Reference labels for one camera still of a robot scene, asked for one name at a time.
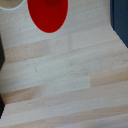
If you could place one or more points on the red cup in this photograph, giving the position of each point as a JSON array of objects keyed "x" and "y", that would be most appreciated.
[{"x": 48, "y": 16}]

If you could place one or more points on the white bowl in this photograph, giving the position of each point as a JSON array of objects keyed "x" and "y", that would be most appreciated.
[{"x": 10, "y": 7}]

